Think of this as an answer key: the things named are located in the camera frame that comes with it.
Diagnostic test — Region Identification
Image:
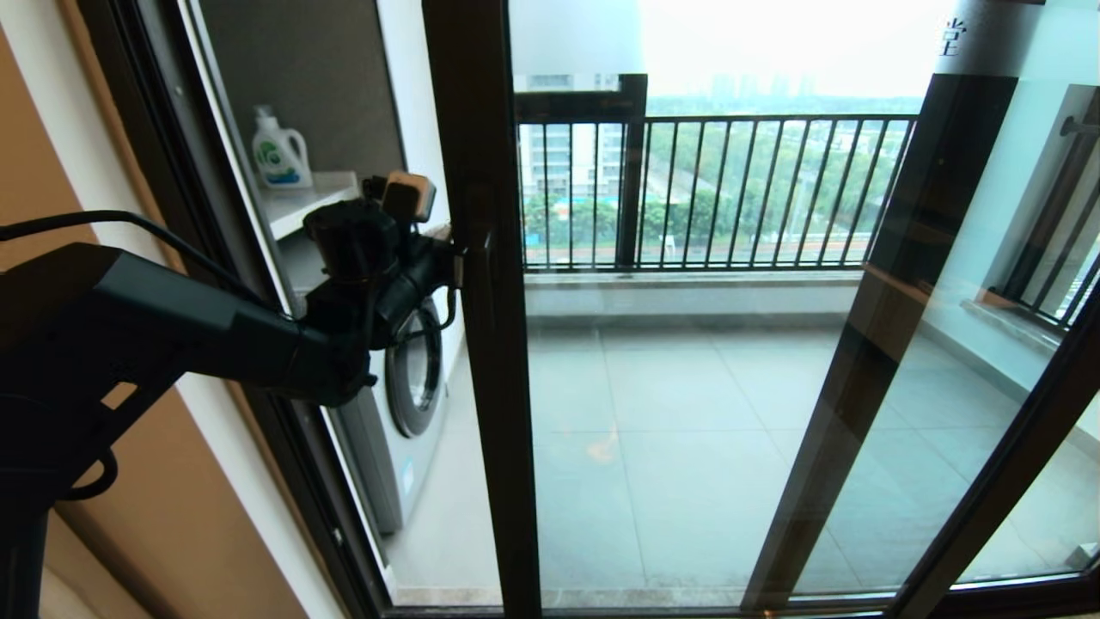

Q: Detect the white shelf board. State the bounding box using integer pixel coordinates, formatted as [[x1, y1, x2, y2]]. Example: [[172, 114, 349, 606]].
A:
[[262, 170, 362, 242]]

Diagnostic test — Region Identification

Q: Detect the black balcony railing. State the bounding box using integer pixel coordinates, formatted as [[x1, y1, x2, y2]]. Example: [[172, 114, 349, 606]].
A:
[[516, 114, 920, 274], [988, 86, 1100, 332]]

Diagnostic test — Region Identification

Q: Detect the brown sliding door frame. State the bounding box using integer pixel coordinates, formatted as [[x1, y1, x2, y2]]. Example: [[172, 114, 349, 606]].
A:
[[741, 0, 1045, 613]]

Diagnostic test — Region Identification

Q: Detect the dark brown cabinet niche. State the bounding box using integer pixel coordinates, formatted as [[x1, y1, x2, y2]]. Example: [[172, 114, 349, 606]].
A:
[[185, 0, 415, 259]]

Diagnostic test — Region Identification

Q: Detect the white curtain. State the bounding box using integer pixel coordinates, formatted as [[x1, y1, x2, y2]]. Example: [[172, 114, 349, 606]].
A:
[[34, 516, 149, 619]]

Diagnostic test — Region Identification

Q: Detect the brown door handle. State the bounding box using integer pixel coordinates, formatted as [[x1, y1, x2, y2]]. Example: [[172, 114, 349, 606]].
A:
[[464, 228, 496, 321]]

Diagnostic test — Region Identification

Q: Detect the dark brown glass sliding door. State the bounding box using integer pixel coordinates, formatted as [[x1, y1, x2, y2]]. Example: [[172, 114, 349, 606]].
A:
[[421, 0, 1100, 619]]

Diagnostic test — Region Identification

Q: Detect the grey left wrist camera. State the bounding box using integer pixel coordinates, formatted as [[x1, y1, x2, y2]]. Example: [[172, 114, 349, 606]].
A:
[[365, 170, 437, 224]]

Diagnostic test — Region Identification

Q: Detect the white detergent bottle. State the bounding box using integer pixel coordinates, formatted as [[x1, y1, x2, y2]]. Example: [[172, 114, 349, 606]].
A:
[[252, 106, 314, 190]]

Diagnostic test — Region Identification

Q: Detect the dark balcony window frame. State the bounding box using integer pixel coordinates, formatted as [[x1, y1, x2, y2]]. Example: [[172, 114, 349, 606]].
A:
[[514, 73, 651, 273]]

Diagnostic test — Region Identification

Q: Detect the grey stone window sill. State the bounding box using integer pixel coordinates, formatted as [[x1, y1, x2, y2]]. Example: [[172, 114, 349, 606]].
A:
[[958, 292, 1075, 353], [522, 270, 862, 291]]

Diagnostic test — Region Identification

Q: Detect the white front-load washing machine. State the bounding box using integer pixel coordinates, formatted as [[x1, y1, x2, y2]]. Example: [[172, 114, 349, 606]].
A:
[[292, 232, 449, 536]]

